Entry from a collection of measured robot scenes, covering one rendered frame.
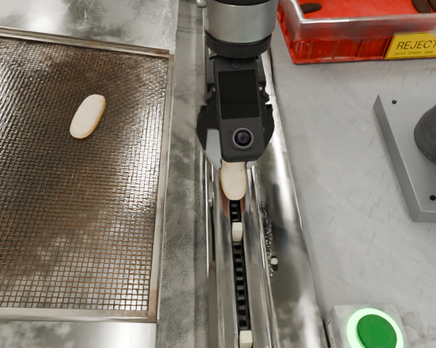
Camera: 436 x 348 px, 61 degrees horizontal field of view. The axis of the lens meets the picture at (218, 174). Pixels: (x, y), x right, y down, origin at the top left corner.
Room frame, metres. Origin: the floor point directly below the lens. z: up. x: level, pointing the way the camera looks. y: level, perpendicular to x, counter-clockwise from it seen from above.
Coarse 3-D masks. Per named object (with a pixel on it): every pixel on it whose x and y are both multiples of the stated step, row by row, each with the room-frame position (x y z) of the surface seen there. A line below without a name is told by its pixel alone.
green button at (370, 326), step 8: (360, 320) 0.12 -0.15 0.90; (368, 320) 0.12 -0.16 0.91; (376, 320) 0.12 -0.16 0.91; (384, 320) 0.12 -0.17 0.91; (360, 328) 0.11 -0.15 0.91; (368, 328) 0.11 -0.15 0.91; (376, 328) 0.11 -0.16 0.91; (384, 328) 0.11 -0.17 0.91; (392, 328) 0.11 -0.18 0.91; (360, 336) 0.11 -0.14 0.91; (368, 336) 0.11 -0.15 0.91; (376, 336) 0.11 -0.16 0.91; (384, 336) 0.11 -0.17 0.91; (392, 336) 0.11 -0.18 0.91; (360, 344) 0.10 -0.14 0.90; (368, 344) 0.10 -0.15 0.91; (376, 344) 0.10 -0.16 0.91; (384, 344) 0.10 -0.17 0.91; (392, 344) 0.10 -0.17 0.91
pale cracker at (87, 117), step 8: (96, 96) 0.47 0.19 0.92; (88, 104) 0.44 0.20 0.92; (96, 104) 0.45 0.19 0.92; (104, 104) 0.45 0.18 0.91; (80, 112) 0.43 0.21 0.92; (88, 112) 0.43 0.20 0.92; (96, 112) 0.43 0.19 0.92; (72, 120) 0.41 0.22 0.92; (80, 120) 0.41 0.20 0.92; (88, 120) 0.41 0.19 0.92; (96, 120) 0.41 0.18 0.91; (72, 128) 0.39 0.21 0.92; (80, 128) 0.39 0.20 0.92; (88, 128) 0.39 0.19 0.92; (80, 136) 0.38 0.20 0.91
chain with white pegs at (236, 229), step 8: (232, 200) 0.32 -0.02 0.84; (232, 208) 0.31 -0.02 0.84; (232, 224) 0.26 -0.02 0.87; (240, 224) 0.26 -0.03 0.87; (232, 232) 0.25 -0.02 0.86; (240, 232) 0.25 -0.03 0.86; (232, 240) 0.25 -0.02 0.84; (240, 240) 0.25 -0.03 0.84; (232, 248) 0.24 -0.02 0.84; (240, 248) 0.24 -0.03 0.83; (232, 256) 0.23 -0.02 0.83; (240, 272) 0.21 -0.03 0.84; (240, 280) 0.19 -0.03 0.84; (240, 288) 0.18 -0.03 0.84; (240, 296) 0.17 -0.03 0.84; (240, 320) 0.14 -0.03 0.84; (248, 320) 0.14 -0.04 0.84; (240, 328) 0.13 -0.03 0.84; (248, 328) 0.13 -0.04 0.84; (240, 336) 0.12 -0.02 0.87; (248, 336) 0.12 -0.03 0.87; (240, 344) 0.11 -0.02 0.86; (248, 344) 0.11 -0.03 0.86
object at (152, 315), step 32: (0, 32) 0.61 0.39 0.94; (32, 32) 0.61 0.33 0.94; (32, 64) 0.54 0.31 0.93; (64, 64) 0.55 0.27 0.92; (32, 96) 0.46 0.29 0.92; (64, 96) 0.47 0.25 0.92; (128, 96) 0.49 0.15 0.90; (0, 128) 0.38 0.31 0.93; (32, 128) 0.39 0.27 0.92; (64, 128) 0.40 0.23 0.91; (0, 160) 0.32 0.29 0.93; (64, 160) 0.34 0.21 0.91; (64, 192) 0.28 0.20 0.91; (160, 192) 0.30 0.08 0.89; (0, 224) 0.23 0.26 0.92; (32, 224) 0.23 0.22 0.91; (64, 224) 0.24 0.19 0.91; (128, 224) 0.24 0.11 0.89; (160, 224) 0.25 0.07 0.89; (64, 256) 0.19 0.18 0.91; (160, 256) 0.20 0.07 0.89; (0, 288) 0.15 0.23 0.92; (96, 288) 0.16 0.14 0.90; (160, 288) 0.16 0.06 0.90; (32, 320) 0.12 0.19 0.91; (64, 320) 0.12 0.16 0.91; (96, 320) 0.12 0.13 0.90; (128, 320) 0.12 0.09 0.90
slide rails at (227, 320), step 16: (224, 208) 0.30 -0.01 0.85; (224, 224) 0.27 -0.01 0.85; (256, 224) 0.27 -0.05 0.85; (224, 240) 0.25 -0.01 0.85; (256, 240) 0.25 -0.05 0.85; (224, 256) 0.22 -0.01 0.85; (256, 256) 0.22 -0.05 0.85; (224, 272) 0.20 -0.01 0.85; (256, 272) 0.20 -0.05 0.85; (224, 288) 0.18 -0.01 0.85; (256, 288) 0.18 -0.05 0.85; (224, 304) 0.16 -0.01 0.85; (256, 304) 0.16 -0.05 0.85; (224, 320) 0.14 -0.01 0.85; (256, 320) 0.14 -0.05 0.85; (224, 336) 0.12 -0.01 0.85; (256, 336) 0.12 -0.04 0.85
